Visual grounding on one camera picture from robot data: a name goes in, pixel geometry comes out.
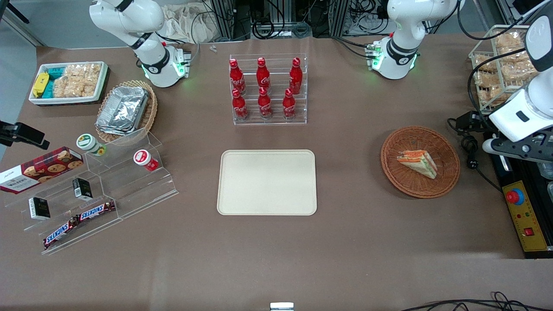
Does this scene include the triangular sandwich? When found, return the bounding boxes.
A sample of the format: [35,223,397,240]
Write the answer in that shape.
[397,149,438,179]

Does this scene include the oval wicker basket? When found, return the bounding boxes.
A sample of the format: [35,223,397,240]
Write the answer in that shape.
[95,80,158,143]

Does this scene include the round brown wicker basket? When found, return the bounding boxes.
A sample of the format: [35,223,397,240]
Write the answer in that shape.
[381,126,461,199]

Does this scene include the beige rectangular tray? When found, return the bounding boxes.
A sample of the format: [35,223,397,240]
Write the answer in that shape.
[217,149,318,216]

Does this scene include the white plastic bin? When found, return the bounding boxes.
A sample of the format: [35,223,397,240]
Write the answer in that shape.
[29,62,108,105]

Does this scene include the red tartan cookie box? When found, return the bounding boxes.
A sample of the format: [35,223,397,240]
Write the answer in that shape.
[0,147,84,194]

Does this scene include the yellow snack packet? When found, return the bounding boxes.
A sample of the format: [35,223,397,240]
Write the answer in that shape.
[32,73,50,98]

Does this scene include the green lid yogurt cup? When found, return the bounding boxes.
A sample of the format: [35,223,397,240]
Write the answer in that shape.
[76,133,107,156]

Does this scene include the clear rice cracker pack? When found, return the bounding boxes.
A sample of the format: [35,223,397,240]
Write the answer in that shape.
[53,76,84,98]
[474,55,498,88]
[82,74,101,97]
[495,32,525,51]
[487,86,514,107]
[500,51,539,83]
[64,63,102,79]

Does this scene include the small black box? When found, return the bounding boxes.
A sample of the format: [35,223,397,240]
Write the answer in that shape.
[29,197,51,221]
[72,178,93,201]

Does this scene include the yellow control box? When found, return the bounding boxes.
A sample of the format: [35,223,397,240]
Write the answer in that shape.
[501,181,549,252]

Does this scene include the silver foil packet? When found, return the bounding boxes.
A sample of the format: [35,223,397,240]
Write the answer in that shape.
[96,86,149,136]

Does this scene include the Snickers bar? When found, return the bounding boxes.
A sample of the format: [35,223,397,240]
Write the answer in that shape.
[42,218,79,250]
[76,200,116,222]

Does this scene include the clear acrylic stepped shelf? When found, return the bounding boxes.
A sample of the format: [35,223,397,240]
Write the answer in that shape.
[4,127,179,255]

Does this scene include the red lid yogurt cup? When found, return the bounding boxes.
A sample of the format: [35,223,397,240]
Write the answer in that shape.
[133,149,159,172]

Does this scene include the black tripod leg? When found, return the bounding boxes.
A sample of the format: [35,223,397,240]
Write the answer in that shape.
[0,0,30,24]

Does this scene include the white crumpled cloth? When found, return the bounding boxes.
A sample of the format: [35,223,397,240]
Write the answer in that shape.
[162,3,222,44]

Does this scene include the red cola bottle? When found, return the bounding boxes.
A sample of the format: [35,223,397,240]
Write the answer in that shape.
[258,87,273,119]
[232,89,249,121]
[229,59,246,95]
[257,57,271,92]
[289,57,303,95]
[283,89,297,120]

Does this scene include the clear acrylic bottle rack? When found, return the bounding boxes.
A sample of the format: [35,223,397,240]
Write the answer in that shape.
[229,53,308,126]

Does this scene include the black power adapter cable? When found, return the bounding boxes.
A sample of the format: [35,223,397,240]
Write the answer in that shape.
[447,111,504,193]

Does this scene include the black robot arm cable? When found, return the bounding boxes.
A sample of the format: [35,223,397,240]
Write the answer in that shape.
[468,47,540,131]

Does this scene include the white wire basket rack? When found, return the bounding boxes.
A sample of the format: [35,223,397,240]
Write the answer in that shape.
[469,25,544,115]

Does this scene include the black floor cable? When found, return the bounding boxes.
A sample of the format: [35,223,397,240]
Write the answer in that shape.
[401,292,553,311]

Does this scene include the aluminium frame post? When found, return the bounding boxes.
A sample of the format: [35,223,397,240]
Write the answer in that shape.
[329,0,351,38]
[211,0,252,41]

